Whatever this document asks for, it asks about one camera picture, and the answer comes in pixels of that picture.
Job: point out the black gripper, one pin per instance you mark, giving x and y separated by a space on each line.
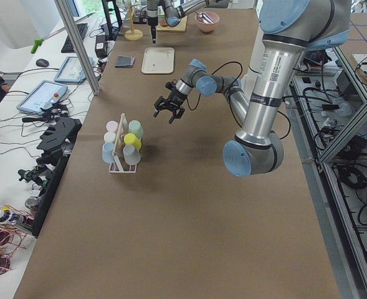
152 23
176 98

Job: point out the cream rabbit tray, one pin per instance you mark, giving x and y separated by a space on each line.
158 60

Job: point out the green cup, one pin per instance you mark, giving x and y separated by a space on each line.
136 128

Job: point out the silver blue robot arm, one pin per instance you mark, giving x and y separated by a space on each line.
290 28
173 15

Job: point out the yellow cup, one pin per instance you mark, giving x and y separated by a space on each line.
132 139

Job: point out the pink cup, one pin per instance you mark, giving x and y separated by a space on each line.
112 126

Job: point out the grey cup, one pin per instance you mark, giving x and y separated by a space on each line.
131 155

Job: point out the cream cup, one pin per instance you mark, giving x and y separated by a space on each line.
109 137

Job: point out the light blue cup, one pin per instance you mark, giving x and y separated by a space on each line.
107 152

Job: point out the wooden mug tree stand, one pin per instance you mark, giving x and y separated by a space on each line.
132 34

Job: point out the wooden cutting board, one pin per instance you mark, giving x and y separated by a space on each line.
164 27

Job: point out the grey folded cloth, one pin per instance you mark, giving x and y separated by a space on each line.
125 61

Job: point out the pink bowl with ice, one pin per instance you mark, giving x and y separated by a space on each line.
207 28

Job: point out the metal ice scoop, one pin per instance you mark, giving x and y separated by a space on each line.
204 18

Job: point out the black power adapter box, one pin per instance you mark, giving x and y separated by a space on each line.
101 46

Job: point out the far teach pendant tablet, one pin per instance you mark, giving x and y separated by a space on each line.
70 72

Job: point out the teach pendant tablet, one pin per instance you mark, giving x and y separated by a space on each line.
42 97
70 72

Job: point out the black tool holder stand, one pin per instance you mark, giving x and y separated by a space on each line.
50 165

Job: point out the black computer mouse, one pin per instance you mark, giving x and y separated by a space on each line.
42 63

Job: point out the near teach pendant tablet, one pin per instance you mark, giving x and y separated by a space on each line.
42 97

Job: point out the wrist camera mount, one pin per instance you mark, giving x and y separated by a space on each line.
171 85

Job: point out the white wire cup rack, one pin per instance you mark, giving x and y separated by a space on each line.
120 166

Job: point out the aluminium frame post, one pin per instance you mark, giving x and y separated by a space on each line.
71 28

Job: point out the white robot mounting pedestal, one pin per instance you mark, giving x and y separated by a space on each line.
253 69

